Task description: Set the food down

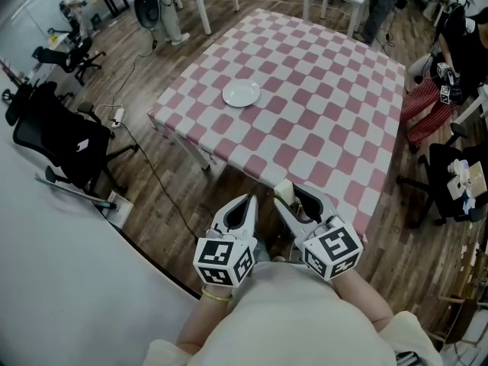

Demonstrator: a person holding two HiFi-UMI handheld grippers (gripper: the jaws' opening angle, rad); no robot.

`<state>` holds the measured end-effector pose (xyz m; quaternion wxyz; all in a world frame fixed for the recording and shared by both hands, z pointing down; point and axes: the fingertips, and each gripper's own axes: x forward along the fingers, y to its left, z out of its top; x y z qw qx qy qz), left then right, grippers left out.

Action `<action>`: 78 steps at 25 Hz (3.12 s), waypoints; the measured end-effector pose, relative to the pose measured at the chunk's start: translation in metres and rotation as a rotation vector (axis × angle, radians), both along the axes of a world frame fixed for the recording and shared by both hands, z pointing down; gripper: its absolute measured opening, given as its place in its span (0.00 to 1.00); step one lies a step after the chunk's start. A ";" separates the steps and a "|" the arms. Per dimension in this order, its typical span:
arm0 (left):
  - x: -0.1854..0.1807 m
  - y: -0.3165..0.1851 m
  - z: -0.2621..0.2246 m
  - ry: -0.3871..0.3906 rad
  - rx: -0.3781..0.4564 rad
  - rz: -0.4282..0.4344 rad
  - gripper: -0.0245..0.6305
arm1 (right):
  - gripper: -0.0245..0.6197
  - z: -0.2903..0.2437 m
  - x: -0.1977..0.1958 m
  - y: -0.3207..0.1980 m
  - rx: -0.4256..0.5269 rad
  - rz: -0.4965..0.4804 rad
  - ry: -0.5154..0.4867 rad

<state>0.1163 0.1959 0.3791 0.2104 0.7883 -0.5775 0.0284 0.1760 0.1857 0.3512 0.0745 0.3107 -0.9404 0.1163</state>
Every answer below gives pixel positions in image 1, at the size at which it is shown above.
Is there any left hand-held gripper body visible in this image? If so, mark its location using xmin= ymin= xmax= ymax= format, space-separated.
xmin=193 ymin=222 xmax=258 ymax=290

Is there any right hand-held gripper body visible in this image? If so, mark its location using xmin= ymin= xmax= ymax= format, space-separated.
xmin=294 ymin=213 xmax=364 ymax=282

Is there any cream block of food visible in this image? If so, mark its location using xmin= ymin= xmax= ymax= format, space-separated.
xmin=274 ymin=179 xmax=298 ymax=207

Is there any person's right forearm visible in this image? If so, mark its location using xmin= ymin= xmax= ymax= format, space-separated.
xmin=330 ymin=275 xmax=396 ymax=336

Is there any person's left forearm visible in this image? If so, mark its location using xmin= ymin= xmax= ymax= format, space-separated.
xmin=178 ymin=283 xmax=234 ymax=355

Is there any white table leg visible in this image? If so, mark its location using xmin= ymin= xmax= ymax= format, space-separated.
xmin=167 ymin=130 xmax=213 ymax=173

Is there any person's cream shirt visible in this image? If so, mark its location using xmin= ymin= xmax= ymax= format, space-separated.
xmin=142 ymin=259 xmax=444 ymax=366

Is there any pink white checked tablecloth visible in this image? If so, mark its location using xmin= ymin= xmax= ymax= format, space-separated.
xmin=147 ymin=8 xmax=406 ymax=243

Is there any white box on floor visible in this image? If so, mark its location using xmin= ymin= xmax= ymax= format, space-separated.
xmin=101 ymin=190 xmax=135 ymax=230

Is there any black office chair with boxes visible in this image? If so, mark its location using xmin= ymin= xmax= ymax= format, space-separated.
xmin=396 ymin=123 xmax=488 ymax=230

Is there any white round plate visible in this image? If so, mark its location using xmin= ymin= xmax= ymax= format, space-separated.
xmin=222 ymin=81 xmax=262 ymax=108

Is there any pile of white boxes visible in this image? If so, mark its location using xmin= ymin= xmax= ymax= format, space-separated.
xmin=445 ymin=158 xmax=488 ymax=202

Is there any wooden rack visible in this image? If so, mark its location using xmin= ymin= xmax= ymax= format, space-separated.
xmin=437 ymin=242 xmax=488 ymax=347

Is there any long grey metal tool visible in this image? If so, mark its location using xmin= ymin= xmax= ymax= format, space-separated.
xmin=34 ymin=172 xmax=118 ymax=210

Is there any large black office chair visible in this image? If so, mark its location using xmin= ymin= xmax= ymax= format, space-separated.
xmin=5 ymin=81 xmax=140 ymax=198

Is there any small black office chair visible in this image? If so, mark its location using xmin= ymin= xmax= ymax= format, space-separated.
xmin=31 ymin=36 xmax=107 ymax=87

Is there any black standing fan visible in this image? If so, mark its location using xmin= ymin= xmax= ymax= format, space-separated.
xmin=133 ymin=0 xmax=162 ymax=31

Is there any gold bracelet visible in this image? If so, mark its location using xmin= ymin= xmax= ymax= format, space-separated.
xmin=201 ymin=285 xmax=234 ymax=304

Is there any black floor cable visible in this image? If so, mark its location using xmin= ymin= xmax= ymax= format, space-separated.
xmin=114 ymin=126 xmax=200 ymax=240

